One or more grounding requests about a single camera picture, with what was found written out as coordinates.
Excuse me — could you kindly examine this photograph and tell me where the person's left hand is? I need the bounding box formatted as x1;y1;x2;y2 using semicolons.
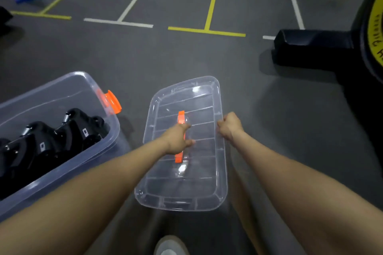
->
163;122;196;156

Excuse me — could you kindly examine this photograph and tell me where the person's right hand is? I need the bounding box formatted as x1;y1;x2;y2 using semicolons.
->
217;112;245;142

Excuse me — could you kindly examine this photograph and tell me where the clear plastic lid orange handle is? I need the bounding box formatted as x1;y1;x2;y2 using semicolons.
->
134;76;228;212

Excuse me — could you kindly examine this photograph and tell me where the person's right forearm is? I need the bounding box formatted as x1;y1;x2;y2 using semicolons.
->
231;131;383;255

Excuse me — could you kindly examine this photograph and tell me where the person's left forearm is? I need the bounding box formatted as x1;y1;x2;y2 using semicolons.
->
0;139;173;255

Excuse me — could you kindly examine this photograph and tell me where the person's right leg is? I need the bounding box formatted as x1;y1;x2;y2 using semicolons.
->
229;166;265;255

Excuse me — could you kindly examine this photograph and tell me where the black device with spring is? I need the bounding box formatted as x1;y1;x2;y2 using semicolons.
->
20;121;77;172
61;108;111;152
0;138;33;200

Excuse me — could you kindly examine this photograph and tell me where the person's white shoe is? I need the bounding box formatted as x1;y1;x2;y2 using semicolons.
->
154;235;191;255

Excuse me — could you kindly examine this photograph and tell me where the clear storage bin orange latch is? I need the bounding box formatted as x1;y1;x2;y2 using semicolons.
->
0;71;122;222

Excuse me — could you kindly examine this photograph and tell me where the black and yellow machine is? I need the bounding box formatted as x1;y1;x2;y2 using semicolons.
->
337;0;383;136

